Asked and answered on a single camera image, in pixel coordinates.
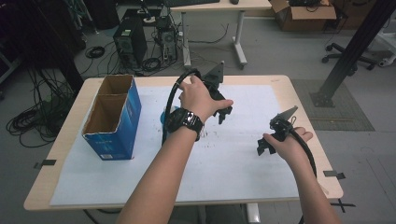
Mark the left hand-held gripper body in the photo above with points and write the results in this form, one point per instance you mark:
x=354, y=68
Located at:
x=215, y=83

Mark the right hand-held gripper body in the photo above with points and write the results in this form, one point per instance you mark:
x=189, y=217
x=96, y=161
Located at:
x=282, y=123

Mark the person's right hand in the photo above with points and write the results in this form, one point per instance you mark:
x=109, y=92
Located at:
x=289, y=146

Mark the person's left hand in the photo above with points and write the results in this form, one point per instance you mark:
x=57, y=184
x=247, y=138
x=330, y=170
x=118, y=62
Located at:
x=198, y=99

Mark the black wristwatch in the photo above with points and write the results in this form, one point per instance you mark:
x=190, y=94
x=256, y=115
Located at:
x=185, y=122

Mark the small blue object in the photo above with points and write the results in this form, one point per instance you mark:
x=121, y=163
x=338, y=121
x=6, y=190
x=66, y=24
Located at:
x=165, y=115

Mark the dark grey floor mat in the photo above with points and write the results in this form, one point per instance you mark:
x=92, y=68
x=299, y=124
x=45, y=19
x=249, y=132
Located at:
x=339, y=112

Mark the open grey computer tower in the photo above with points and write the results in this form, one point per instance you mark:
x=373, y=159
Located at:
x=167, y=39

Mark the white table leg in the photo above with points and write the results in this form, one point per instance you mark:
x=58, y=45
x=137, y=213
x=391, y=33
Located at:
x=252, y=213

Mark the black tape strip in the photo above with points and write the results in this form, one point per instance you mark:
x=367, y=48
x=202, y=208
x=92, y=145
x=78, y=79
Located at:
x=45, y=163
x=334, y=174

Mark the white desk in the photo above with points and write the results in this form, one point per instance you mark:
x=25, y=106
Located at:
x=218, y=6

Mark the black computer mouse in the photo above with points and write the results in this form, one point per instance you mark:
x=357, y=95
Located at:
x=234, y=1

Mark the black keyboard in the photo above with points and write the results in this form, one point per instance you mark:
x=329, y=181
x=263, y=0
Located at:
x=191, y=2

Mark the black tape cross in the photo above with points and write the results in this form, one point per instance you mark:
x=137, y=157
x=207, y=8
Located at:
x=342, y=205

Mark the black office chair base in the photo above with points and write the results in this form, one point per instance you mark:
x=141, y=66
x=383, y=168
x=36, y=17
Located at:
x=345, y=56

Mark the black computer tower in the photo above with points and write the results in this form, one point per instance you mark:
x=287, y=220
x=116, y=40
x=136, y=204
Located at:
x=129, y=42

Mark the blue cardboard box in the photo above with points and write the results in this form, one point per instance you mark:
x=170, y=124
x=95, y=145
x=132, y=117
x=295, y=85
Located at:
x=115, y=124

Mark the brown cardboard box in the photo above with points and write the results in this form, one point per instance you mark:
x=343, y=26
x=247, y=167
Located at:
x=303, y=14

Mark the dark curtain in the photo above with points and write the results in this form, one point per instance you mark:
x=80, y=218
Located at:
x=40, y=37

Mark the black metal post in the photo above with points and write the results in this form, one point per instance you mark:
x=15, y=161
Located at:
x=355, y=51

